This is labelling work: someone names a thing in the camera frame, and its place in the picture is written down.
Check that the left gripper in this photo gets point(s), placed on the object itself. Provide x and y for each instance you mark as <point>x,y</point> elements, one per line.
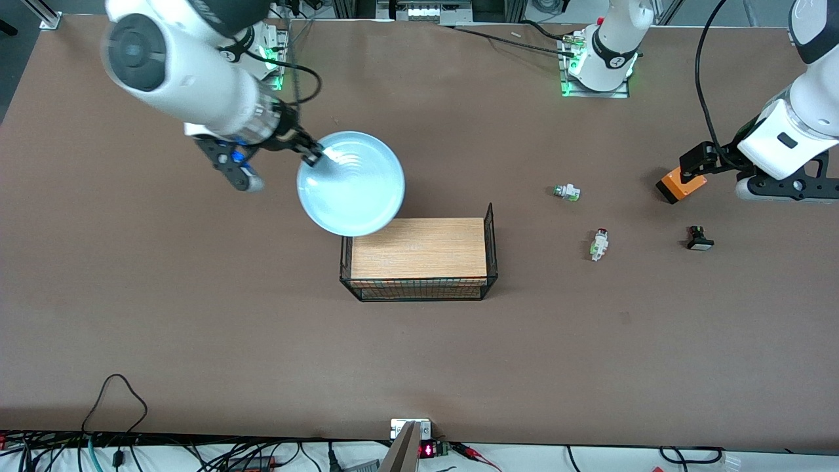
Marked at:
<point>719,160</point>

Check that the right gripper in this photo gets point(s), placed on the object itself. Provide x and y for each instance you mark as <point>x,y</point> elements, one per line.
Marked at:
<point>286,133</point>

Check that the light blue round plate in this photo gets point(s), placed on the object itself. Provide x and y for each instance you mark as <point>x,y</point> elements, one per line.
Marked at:
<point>354,190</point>

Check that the red push button switch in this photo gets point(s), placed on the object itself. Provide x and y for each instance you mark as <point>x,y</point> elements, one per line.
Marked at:
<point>599,246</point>

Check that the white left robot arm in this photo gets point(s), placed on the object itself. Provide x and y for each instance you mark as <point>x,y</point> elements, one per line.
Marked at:
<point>616,39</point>

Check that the orange box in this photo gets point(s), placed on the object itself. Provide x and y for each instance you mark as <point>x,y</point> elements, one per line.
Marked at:
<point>678,189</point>

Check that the small white box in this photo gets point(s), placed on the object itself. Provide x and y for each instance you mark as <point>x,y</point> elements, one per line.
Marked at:
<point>396,429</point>

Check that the black power adapter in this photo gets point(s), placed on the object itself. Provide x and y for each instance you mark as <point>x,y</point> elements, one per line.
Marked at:
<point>252,463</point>

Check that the red LED display module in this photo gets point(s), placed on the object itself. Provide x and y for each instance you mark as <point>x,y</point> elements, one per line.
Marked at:
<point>427,450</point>

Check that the red clip lead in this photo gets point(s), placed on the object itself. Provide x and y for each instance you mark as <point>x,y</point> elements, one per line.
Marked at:
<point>468,451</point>

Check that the black push button switch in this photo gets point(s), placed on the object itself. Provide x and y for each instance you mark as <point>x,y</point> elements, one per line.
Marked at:
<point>700,244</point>

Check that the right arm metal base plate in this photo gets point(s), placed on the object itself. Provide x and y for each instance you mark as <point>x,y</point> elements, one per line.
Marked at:
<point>283,52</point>

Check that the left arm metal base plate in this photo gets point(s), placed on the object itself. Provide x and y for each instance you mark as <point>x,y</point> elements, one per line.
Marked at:
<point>593,94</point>

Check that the green push button switch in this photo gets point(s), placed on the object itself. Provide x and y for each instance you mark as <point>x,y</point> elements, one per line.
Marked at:
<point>567,193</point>

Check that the aluminium frame post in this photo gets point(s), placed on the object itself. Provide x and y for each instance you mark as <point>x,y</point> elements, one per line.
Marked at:
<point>665,10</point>
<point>49,16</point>

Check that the grey camera mount bar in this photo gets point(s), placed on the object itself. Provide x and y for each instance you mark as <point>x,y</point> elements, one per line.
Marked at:
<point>403,452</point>

